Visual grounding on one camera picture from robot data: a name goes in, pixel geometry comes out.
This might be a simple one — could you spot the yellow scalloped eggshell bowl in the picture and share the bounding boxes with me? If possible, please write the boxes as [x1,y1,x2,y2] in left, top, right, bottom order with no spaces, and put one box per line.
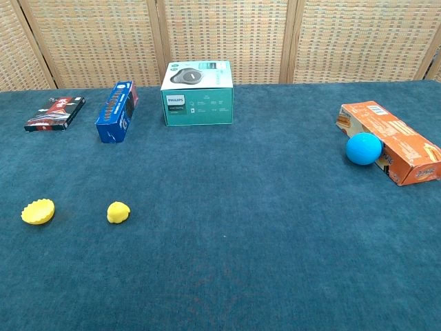
[21,197,56,225]

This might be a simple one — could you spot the blue ball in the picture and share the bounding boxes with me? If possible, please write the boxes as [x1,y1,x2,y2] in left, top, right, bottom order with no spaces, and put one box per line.
[345,132,383,166]

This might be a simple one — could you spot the black and red flat box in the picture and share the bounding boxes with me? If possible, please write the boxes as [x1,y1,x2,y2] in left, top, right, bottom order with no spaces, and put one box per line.
[23,96,87,133]

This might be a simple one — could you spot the teal carpet table cover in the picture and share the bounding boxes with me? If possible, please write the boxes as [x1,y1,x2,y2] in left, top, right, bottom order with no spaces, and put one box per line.
[0,79,441,331]

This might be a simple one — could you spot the yellow lemon toy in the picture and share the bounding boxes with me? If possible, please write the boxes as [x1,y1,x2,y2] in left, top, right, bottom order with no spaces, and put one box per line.
[106,201,132,225]

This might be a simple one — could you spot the green white Philips box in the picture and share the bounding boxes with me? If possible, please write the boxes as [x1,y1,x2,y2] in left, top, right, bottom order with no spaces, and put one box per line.
[160,61,234,128]

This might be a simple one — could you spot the orange snack box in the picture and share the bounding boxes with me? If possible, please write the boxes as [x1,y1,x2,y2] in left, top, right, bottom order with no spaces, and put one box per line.
[336,100,441,187]

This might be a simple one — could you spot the woven folding screen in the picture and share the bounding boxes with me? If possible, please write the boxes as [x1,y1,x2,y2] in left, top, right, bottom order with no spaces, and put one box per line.
[0,0,441,92]

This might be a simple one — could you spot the blue cookie box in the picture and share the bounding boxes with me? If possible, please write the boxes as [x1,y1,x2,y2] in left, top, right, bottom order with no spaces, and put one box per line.
[94,81,140,144]

